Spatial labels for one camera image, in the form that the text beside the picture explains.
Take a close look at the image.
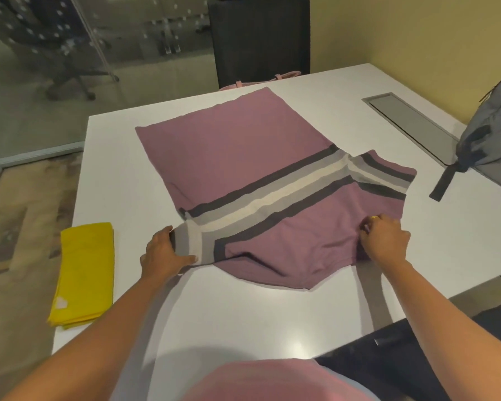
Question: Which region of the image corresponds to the person's right hand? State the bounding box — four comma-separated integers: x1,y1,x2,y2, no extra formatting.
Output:
358,214,412,266

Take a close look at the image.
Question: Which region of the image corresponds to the person's left hand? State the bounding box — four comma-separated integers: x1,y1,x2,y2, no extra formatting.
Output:
140,225,199,283

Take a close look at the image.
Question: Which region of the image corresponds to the mauve striped knit sweater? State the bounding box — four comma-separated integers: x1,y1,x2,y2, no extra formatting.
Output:
135,87,418,294

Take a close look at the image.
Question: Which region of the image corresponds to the person's right forearm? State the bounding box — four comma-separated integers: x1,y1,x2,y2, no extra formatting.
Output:
376,258,501,401

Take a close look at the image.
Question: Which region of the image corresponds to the person's left forearm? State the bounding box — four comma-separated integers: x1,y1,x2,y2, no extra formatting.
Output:
1,275,181,401

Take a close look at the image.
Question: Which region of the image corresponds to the folded yellow cloth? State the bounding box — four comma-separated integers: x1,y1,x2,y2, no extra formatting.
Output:
47,222,115,330

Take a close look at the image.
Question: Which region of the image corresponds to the person's pink shirt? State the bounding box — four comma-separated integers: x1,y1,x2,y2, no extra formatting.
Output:
180,358,373,401

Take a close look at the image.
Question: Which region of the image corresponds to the grey backpack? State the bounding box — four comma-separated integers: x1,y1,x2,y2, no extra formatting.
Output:
429,64,501,202

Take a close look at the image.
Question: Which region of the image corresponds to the pink bag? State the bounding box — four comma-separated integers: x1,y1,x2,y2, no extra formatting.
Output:
218,71,302,92

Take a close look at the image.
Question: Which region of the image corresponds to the office swivel chair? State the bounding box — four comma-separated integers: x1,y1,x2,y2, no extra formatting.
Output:
0,0,120,101

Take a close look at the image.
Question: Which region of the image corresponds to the black fabric chair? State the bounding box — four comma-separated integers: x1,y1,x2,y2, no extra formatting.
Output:
207,0,311,89

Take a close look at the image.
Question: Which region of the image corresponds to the grey table cable hatch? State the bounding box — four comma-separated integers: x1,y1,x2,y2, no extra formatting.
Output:
362,92,461,168

